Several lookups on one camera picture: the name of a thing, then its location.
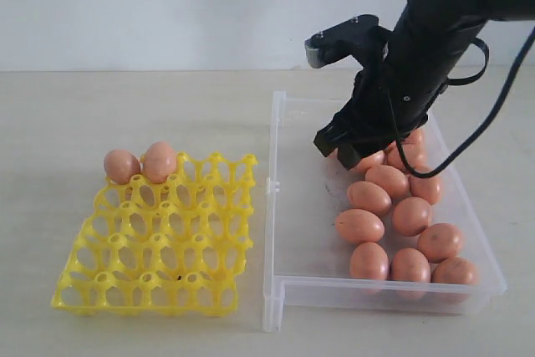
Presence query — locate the yellow plastic egg tray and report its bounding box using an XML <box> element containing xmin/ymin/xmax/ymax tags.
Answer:
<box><xmin>51</xmin><ymin>152</ymin><xmax>257</xmax><ymax>317</ymax></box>

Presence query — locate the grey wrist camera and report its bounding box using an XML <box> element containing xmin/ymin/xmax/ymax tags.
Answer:
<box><xmin>304</xmin><ymin>14</ymin><xmax>391</xmax><ymax>69</ymax></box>

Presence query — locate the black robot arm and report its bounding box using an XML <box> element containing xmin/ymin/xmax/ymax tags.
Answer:
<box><xmin>305</xmin><ymin>0</ymin><xmax>534</xmax><ymax>169</ymax></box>

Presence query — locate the brown egg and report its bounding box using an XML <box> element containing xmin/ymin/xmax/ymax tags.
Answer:
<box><xmin>143</xmin><ymin>141</ymin><xmax>176</xmax><ymax>184</ymax></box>
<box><xmin>347</xmin><ymin>181</ymin><xmax>392</xmax><ymax>217</ymax></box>
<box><xmin>364</xmin><ymin>165</ymin><xmax>410</xmax><ymax>199</ymax></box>
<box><xmin>390</xmin><ymin>247</ymin><xmax>431</xmax><ymax>283</ymax></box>
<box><xmin>392</xmin><ymin>196</ymin><xmax>432</xmax><ymax>237</ymax></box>
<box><xmin>431</xmin><ymin>257</ymin><xmax>479</xmax><ymax>285</ymax></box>
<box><xmin>386</xmin><ymin>144</ymin><xmax>427</xmax><ymax>172</ymax></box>
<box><xmin>417</xmin><ymin>223</ymin><xmax>464</xmax><ymax>263</ymax></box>
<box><xmin>335</xmin><ymin>209</ymin><xmax>385</xmax><ymax>244</ymax></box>
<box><xmin>408</xmin><ymin>175</ymin><xmax>442</xmax><ymax>205</ymax></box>
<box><xmin>104</xmin><ymin>149</ymin><xmax>141</xmax><ymax>185</ymax></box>
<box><xmin>352</xmin><ymin>150</ymin><xmax>385</xmax><ymax>175</ymax></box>
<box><xmin>349</xmin><ymin>242</ymin><xmax>390</xmax><ymax>281</ymax></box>
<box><xmin>400</xmin><ymin>128</ymin><xmax>425</xmax><ymax>152</ymax></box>

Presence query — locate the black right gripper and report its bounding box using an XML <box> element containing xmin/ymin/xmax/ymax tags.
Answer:
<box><xmin>313</xmin><ymin>52</ymin><xmax>431</xmax><ymax>170</ymax></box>

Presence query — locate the clear plastic bin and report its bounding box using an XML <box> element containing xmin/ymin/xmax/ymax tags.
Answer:
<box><xmin>263</xmin><ymin>91</ymin><xmax>507</xmax><ymax>332</ymax></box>

